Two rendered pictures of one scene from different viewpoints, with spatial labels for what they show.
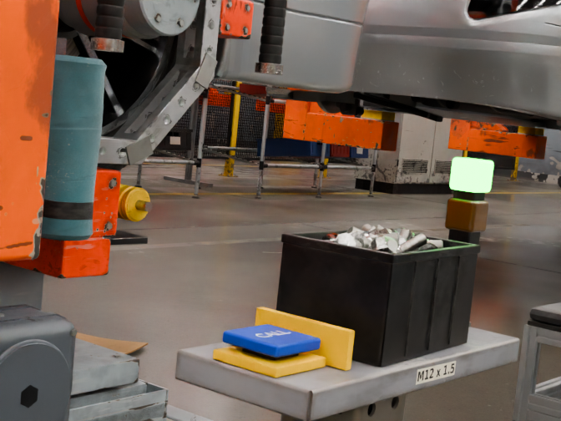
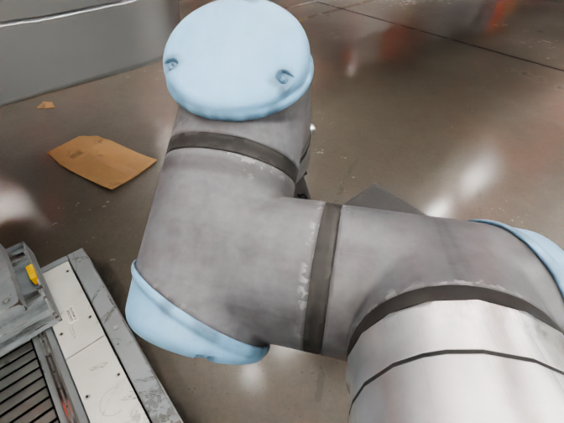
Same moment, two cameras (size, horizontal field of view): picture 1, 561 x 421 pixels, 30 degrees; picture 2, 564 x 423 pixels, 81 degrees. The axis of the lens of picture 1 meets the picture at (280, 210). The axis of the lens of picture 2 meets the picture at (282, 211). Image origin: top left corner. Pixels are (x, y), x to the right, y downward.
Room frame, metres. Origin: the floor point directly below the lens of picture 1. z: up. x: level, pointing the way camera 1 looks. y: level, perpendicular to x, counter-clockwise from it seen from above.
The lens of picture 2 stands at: (1.50, -0.63, 1.11)
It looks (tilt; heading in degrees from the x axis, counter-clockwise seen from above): 45 degrees down; 11
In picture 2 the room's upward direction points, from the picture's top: straight up
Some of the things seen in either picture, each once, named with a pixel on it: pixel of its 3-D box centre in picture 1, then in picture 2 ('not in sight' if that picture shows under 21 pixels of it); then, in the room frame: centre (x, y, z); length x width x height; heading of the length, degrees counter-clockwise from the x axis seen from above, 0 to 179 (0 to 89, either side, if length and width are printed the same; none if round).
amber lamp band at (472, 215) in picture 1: (467, 215); not in sight; (1.29, -0.23, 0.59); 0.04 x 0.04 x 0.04; 52
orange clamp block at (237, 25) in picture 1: (222, 17); not in sight; (1.92, 0.14, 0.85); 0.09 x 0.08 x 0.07; 142
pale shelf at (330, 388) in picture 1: (364, 356); not in sight; (1.13, -0.11, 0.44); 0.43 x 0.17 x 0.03; 142
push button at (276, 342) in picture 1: (270, 345); not in sight; (1.00, 0.00, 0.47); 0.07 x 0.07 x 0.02; 52
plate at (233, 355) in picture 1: (270, 357); not in sight; (1.00, 0.00, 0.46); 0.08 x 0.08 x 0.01; 52
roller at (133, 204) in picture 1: (90, 195); not in sight; (1.82, 0.34, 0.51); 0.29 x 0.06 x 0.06; 52
